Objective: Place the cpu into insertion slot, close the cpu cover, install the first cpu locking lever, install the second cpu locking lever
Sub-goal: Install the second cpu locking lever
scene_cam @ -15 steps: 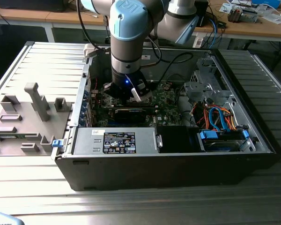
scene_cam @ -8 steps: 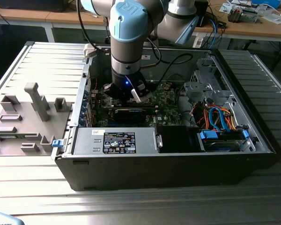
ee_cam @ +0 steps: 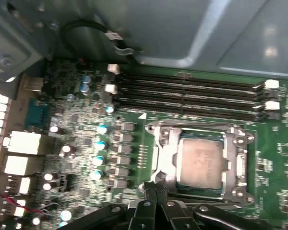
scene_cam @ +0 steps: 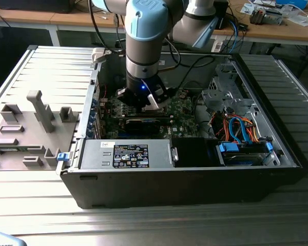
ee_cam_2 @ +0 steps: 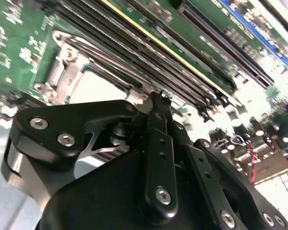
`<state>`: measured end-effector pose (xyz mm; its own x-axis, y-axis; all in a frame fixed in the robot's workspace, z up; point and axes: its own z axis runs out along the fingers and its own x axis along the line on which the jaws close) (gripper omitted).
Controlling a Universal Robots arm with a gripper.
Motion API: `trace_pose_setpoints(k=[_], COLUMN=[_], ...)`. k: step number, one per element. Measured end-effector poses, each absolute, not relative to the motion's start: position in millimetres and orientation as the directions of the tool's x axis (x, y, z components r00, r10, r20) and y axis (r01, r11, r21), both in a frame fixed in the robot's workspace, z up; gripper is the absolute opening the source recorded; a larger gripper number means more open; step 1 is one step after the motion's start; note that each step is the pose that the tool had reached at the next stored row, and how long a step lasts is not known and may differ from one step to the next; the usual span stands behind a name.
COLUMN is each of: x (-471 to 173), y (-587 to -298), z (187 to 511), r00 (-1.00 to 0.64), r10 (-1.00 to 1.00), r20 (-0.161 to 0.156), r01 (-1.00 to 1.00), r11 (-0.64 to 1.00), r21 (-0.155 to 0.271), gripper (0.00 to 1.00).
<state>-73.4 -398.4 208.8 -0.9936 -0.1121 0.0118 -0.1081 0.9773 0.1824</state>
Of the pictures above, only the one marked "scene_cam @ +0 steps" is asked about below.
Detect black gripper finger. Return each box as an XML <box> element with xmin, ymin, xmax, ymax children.
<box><xmin>117</xmin><ymin>88</ymin><xmax>134</xmax><ymax>107</ymax></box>
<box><xmin>162</xmin><ymin>88</ymin><xmax>176</xmax><ymax>104</ymax></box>

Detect black RAM slot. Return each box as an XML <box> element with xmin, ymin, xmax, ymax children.
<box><xmin>127</xmin><ymin>120</ymin><xmax>173</xmax><ymax>127</ymax></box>
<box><xmin>127</xmin><ymin>116</ymin><xmax>173</xmax><ymax>121</ymax></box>

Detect green motherboard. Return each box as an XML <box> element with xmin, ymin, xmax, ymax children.
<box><xmin>99</xmin><ymin>88</ymin><xmax>202</xmax><ymax>140</ymax></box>

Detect black graphics card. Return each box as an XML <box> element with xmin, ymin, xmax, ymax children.
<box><xmin>110</xmin><ymin>114</ymin><xmax>161</xmax><ymax>135</ymax></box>

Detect metal drive cage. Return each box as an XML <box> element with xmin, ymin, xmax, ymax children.
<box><xmin>201</xmin><ymin>64</ymin><xmax>259</xmax><ymax>113</ymax></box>

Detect white plastic case latch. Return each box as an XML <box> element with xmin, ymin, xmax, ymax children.
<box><xmin>91</xmin><ymin>48</ymin><xmax>106</xmax><ymax>65</ymax></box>

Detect grey power supply unit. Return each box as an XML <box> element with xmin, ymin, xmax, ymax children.
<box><xmin>78</xmin><ymin>139</ymin><xmax>173</xmax><ymax>170</ymax></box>

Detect white tag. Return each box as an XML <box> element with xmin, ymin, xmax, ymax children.
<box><xmin>211</xmin><ymin>38</ymin><xmax>224</xmax><ymax>53</ymax></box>

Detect hard disk in blue carrier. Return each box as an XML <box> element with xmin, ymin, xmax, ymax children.
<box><xmin>215</xmin><ymin>142</ymin><xmax>274</xmax><ymax>167</ymax></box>

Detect black PC case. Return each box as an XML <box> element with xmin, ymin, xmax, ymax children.
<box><xmin>55</xmin><ymin>50</ymin><xmax>308</xmax><ymax>210</ymax></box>

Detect grey parts rack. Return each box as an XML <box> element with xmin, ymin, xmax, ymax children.
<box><xmin>0</xmin><ymin>89</ymin><xmax>80</xmax><ymax>172</ymax></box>

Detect wooden desk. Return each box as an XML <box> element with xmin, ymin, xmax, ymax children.
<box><xmin>0</xmin><ymin>0</ymin><xmax>308</xmax><ymax>47</ymax></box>

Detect metal device on desk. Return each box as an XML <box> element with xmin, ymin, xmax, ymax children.
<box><xmin>249</xmin><ymin>6</ymin><xmax>284</xmax><ymax>26</ymax></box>

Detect black flat device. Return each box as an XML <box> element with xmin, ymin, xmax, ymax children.
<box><xmin>0</xmin><ymin>0</ymin><xmax>72</xmax><ymax>14</ymax></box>

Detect blue box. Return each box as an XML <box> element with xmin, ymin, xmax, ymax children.
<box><xmin>276</xmin><ymin>0</ymin><xmax>308</xmax><ymax>8</ymax></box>

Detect grey rounded object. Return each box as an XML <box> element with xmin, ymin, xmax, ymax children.
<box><xmin>0</xmin><ymin>230</ymin><xmax>25</xmax><ymax>246</ymax></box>

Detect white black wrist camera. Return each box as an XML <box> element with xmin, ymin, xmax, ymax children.
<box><xmin>147</xmin><ymin>86</ymin><xmax>169</xmax><ymax>111</ymax></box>

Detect black camera cable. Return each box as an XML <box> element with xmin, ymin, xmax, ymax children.
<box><xmin>169</xmin><ymin>55</ymin><xmax>216</xmax><ymax>92</ymax></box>

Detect blue data wire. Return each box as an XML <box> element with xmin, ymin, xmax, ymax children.
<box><xmin>228</xmin><ymin>116</ymin><xmax>249</xmax><ymax>144</ymax></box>

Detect blue cable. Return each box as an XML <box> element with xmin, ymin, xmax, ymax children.
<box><xmin>228</xmin><ymin>19</ymin><xmax>243</xmax><ymax>53</ymax></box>

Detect orange power wires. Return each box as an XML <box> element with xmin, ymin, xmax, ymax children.
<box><xmin>211</xmin><ymin>115</ymin><xmax>261</xmax><ymax>144</ymax></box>

